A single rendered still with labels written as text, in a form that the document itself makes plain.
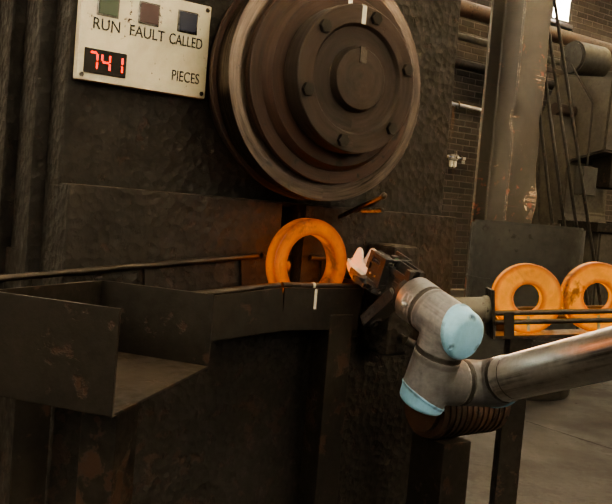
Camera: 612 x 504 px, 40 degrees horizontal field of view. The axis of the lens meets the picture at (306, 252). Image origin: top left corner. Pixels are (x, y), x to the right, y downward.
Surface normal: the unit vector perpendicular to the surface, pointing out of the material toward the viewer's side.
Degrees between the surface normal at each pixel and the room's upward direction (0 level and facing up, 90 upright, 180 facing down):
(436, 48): 90
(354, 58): 90
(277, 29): 69
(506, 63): 90
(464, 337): 103
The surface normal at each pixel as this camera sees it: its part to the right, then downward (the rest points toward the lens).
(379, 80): 0.57, 0.09
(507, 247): -0.54, 0.00
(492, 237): -0.77, -0.04
